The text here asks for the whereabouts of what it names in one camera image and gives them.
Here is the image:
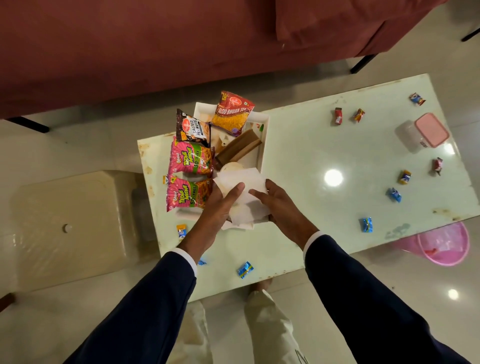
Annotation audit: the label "person's right hand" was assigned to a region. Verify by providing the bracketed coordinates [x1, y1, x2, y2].
[248, 178, 320, 251]

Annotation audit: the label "white printed tray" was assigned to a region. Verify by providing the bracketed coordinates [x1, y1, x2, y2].
[175, 101, 271, 230]

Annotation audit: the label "red yellow snack packet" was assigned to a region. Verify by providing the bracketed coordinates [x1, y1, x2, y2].
[211, 90, 256, 137]

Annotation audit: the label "red fabric sofa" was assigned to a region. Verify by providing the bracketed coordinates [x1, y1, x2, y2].
[0, 0, 449, 134]

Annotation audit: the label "person's left forearm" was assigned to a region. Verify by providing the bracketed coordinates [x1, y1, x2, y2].
[63, 247, 199, 364]

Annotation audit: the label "brown wooden chair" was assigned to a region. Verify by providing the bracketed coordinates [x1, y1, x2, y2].
[0, 292, 17, 314]

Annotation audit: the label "white paper napkins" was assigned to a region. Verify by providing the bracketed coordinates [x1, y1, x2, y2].
[212, 167, 272, 231]

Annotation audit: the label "brown wooden napkin holder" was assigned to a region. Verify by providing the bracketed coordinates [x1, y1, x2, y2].
[212, 128, 263, 172]

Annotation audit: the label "person's leg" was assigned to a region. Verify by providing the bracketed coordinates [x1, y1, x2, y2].
[243, 278, 310, 364]
[166, 299, 215, 364]

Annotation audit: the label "pink plastic bin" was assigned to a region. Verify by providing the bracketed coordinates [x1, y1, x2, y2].
[389, 221, 471, 268]

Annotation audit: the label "person's right leg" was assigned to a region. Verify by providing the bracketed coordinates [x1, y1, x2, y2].
[243, 278, 310, 364]

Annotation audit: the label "beige plastic stool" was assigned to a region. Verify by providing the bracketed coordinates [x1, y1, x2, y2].
[9, 169, 160, 293]

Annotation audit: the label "person's left hand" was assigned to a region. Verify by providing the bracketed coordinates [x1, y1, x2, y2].
[176, 181, 247, 265]

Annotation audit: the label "person's left leg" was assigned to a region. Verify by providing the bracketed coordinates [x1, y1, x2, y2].
[166, 299, 215, 364]

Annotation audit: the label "pink green snack packet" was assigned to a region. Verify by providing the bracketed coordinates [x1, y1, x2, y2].
[165, 174, 215, 213]
[167, 136, 215, 177]

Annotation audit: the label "clear container pink lid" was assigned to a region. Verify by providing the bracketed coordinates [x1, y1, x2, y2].
[394, 112, 451, 155]

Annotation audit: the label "person's right forearm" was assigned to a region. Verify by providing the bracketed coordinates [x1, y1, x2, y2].
[302, 230, 473, 364]

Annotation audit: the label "salted peanuts packet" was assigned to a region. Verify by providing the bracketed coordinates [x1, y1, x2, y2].
[175, 108, 212, 148]

